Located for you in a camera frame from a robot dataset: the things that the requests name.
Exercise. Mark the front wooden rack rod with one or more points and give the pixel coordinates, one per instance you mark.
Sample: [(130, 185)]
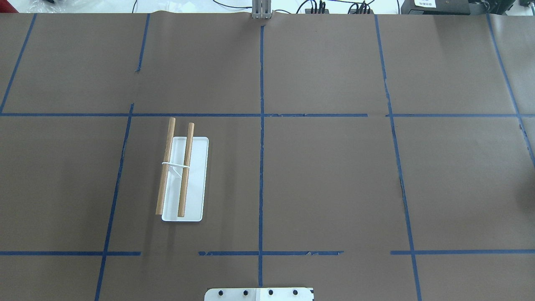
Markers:
[(186, 170)]

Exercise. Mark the wooden rack rod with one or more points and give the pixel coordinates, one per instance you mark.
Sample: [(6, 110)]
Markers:
[(164, 174), (186, 170)]

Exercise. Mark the white rack base tray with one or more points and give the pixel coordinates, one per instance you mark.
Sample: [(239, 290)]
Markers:
[(197, 181)]

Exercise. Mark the rear wooden rack rod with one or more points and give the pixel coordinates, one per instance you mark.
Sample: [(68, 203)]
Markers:
[(164, 174)]

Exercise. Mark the black box device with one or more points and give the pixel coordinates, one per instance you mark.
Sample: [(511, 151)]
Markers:
[(435, 7)]

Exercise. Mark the white rack wire stand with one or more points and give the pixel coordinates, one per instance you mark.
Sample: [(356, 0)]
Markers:
[(174, 168)]

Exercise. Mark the aluminium frame post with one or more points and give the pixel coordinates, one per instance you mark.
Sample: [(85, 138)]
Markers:
[(262, 9)]

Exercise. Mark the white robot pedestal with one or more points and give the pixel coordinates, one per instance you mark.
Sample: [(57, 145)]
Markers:
[(260, 294)]

